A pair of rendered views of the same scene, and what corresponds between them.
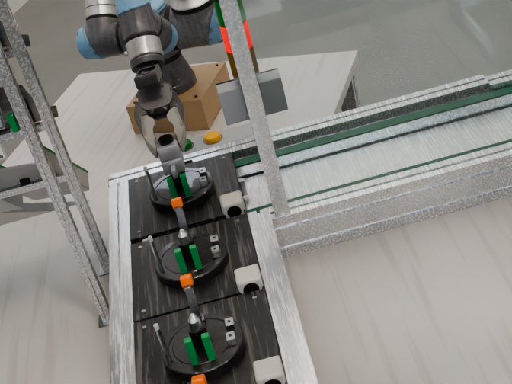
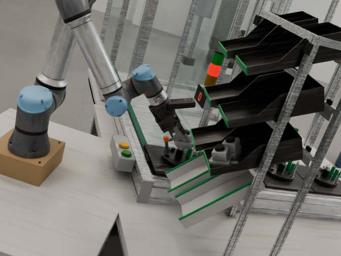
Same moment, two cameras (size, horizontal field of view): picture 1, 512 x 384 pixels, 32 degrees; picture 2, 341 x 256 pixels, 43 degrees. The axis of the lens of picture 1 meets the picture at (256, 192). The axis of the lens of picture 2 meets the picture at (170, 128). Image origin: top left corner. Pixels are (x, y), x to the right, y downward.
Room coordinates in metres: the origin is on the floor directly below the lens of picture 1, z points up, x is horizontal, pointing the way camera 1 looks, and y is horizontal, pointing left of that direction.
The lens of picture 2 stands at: (2.30, 1.66, 1.77)
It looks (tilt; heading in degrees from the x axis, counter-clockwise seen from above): 22 degrees down; 249
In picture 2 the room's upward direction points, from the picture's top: 17 degrees clockwise
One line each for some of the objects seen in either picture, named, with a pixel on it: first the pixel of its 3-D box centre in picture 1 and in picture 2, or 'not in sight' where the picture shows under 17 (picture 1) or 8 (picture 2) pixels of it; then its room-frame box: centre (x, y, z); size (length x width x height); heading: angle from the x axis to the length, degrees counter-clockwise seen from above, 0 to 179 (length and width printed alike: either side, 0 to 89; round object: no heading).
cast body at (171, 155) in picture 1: (170, 154); (186, 138); (1.63, 0.15, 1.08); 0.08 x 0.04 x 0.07; 0
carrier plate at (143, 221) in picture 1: (184, 196); (176, 162); (1.64, 0.15, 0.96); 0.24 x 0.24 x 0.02; 0
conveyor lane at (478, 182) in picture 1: (327, 185); (162, 140); (1.62, -0.15, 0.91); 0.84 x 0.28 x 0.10; 90
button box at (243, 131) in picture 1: (216, 149); (122, 152); (1.85, 0.06, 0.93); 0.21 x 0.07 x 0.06; 90
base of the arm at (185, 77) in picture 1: (164, 70); (30, 136); (2.23, 0.15, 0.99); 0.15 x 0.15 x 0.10
